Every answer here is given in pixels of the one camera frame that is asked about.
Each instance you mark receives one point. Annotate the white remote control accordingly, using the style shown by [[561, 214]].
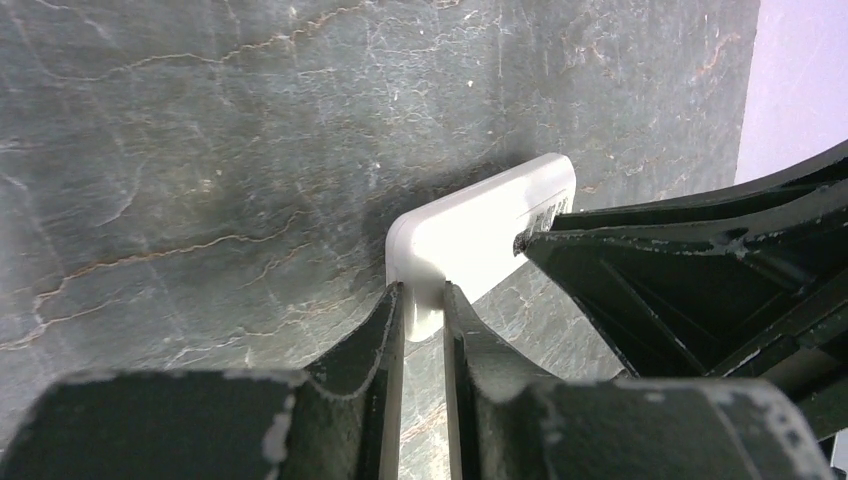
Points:
[[466, 238]]

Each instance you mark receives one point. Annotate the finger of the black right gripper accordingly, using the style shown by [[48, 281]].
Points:
[[823, 169], [757, 295]]

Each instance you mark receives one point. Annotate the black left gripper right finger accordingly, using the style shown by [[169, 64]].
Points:
[[509, 418]]

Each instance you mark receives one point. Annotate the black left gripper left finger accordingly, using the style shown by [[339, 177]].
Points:
[[336, 418]]

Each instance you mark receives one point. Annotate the white battery cover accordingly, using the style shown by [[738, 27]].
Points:
[[542, 219]]

